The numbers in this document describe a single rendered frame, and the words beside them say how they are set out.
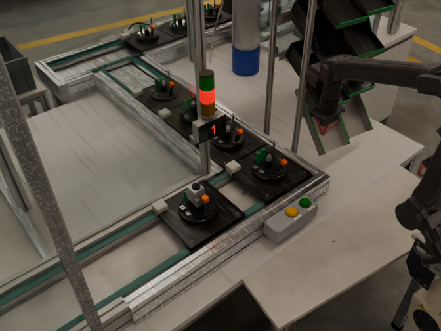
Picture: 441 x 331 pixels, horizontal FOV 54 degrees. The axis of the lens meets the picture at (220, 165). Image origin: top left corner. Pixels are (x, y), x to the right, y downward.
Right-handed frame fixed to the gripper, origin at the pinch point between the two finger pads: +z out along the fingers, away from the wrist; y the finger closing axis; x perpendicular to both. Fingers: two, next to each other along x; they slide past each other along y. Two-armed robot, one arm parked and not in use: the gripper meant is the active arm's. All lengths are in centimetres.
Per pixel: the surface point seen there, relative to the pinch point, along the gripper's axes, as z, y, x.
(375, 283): 123, -55, 17
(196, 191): 15.8, 40.1, -16.7
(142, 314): 34, 74, 1
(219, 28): 32, -64, -136
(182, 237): 27, 50, -11
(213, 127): 3.2, 24.0, -28.1
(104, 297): 33, 81, -11
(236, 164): 25.6, 13.8, -26.7
